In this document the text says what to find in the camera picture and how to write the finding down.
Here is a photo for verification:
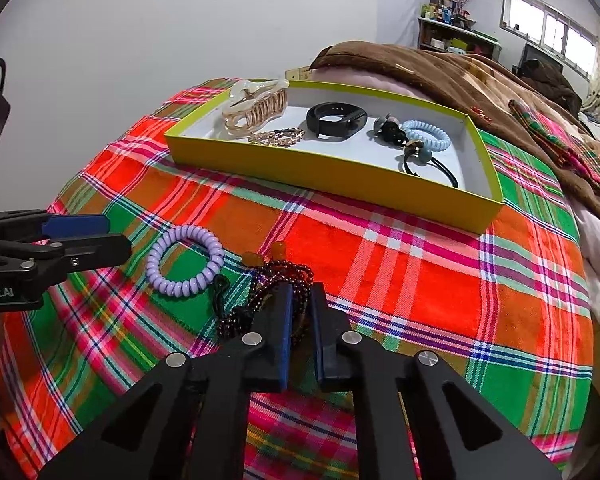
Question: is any dark red bead necklace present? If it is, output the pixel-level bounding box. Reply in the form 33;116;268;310
210;239;315;340

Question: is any red green plaid bedsheet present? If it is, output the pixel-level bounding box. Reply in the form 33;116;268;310
0;79;593;479

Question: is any cream claw hair clip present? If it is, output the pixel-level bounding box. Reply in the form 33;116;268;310
222;79;289;136

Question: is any yellow-green shallow box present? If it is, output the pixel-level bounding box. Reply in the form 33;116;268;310
164;81;504;234

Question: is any plaid pillow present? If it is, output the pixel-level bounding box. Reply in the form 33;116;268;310
508;100;600;190

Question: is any black fitness band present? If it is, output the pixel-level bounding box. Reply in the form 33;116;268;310
306;102;368;139

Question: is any brown fleece blanket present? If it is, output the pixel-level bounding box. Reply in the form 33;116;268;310
309;40;600;219

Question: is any dark wooden shelf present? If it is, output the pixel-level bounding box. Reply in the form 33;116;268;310
417;18;502;62

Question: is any purple spiral hair tie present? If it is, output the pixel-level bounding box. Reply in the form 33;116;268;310
145;224;226;298

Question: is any rose gold bead bracelet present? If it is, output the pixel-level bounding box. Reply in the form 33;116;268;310
248;127;307;149

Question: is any light blue spiral hair tie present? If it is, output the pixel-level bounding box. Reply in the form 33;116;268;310
400;118;453;154

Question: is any black beaded hair tie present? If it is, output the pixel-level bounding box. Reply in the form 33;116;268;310
372;112;460;190

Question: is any window with white frame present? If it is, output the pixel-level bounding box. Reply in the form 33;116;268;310
501;0;597;80

